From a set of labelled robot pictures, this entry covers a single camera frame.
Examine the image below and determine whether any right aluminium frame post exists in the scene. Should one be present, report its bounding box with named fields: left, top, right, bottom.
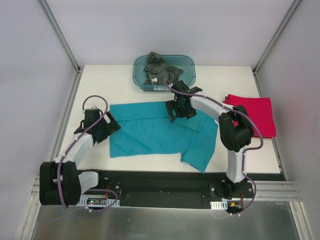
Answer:
left=252, top=0, right=303, bottom=76

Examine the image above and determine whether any teal plastic bin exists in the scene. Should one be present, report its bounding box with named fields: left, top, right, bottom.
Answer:
left=132, top=54, right=196, bottom=92

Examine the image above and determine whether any aluminium frame post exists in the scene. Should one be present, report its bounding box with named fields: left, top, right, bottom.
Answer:
left=252, top=0, right=303, bottom=76
left=37, top=0, right=81, bottom=73

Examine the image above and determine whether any dark grey crumpled shirt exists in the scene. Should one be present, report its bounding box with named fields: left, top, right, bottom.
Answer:
left=143, top=51, right=184, bottom=85

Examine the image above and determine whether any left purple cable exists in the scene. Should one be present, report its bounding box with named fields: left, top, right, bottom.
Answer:
left=39, top=94, right=118, bottom=222

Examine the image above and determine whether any white cable duct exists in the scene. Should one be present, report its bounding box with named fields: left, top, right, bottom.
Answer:
left=76, top=197, right=120, bottom=208
left=210, top=200, right=228, bottom=211

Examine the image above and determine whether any left white cable duct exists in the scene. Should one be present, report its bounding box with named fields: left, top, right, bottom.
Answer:
left=76, top=197, right=120, bottom=208

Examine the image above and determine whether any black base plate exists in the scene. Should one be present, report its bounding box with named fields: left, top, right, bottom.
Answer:
left=76, top=171, right=260, bottom=209

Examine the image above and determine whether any aluminium front rail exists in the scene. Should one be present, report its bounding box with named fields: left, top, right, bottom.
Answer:
left=31, top=175, right=303, bottom=201

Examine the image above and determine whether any folded red t shirt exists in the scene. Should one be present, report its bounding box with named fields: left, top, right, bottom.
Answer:
left=223, top=94, right=277, bottom=139

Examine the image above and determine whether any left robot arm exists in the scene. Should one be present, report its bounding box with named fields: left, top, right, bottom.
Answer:
left=39, top=107, right=121, bottom=208

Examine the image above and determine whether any left aluminium frame post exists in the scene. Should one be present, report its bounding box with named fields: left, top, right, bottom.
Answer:
left=37, top=0, right=81, bottom=73

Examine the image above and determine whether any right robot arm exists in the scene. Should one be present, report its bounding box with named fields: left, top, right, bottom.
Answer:
left=163, top=78, right=254, bottom=198

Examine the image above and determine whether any right white cable duct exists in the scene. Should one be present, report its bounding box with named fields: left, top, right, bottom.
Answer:
left=210, top=200, right=228, bottom=211

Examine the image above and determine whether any teal t shirt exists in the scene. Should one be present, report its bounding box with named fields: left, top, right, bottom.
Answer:
left=109, top=101, right=218, bottom=173

